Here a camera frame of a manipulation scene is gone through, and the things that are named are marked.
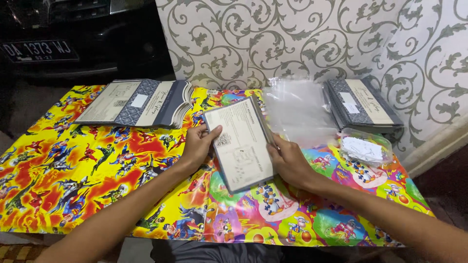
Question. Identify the person's left hand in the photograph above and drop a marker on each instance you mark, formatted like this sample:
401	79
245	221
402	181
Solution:
197	146

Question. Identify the person's right hand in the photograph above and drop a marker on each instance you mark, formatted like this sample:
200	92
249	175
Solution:
292	164

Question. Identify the cream and blue invitation card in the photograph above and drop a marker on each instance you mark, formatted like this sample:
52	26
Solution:
239	144

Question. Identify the colourful cartoon print table cover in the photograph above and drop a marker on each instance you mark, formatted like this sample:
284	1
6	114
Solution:
310	204

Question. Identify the pile of clear plastic sleeves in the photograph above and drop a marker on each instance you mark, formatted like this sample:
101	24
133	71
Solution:
298	109

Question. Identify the stack of unfolded invitation cards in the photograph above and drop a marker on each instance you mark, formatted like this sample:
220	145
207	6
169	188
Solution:
137	104

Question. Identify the clear container of white labels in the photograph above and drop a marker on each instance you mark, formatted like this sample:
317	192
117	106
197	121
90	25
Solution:
365	148

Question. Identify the stack of wrapped invitation cards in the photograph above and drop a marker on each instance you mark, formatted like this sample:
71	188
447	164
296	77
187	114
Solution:
362	104

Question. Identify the yellow superhero print table cover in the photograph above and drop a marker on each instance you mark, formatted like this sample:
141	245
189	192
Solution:
91	160

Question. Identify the person's dark trousers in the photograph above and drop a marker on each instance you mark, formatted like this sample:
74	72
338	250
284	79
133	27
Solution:
215	254

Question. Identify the black car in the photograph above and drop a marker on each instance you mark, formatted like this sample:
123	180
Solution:
73	36

